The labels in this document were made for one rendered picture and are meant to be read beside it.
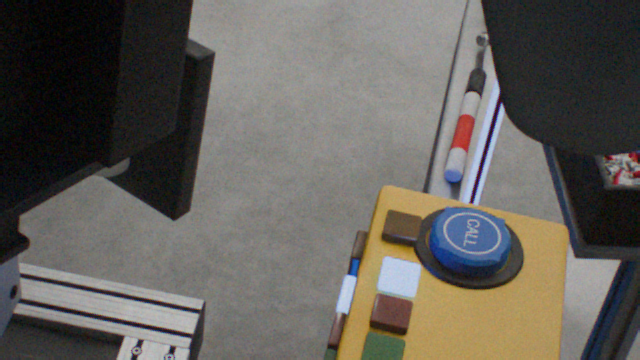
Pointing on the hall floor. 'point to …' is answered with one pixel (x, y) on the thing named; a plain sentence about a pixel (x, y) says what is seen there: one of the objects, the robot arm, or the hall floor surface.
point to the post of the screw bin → (617, 317)
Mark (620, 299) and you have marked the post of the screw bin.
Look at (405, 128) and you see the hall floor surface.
